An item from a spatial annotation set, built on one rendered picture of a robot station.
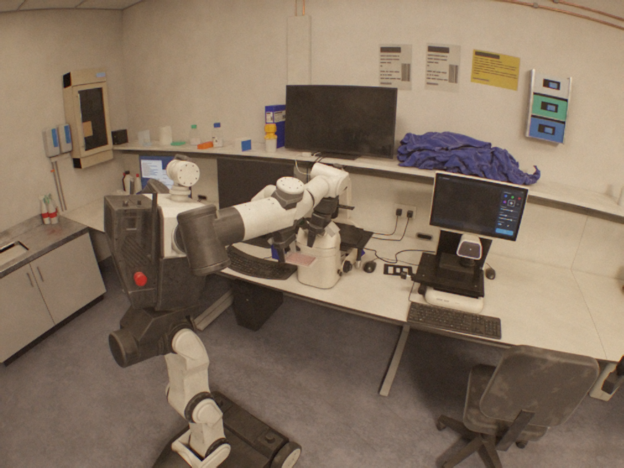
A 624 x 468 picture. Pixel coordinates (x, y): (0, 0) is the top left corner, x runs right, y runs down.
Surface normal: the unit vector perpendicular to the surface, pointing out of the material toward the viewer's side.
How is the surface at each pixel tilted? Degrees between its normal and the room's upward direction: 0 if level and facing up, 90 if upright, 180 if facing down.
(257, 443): 45
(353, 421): 0
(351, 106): 86
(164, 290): 97
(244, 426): 0
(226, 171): 86
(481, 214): 93
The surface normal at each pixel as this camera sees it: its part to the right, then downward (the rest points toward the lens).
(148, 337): 0.82, 0.25
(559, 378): -0.43, 0.38
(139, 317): -0.29, -0.60
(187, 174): 0.67, 0.26
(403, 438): 0.00, -0.90
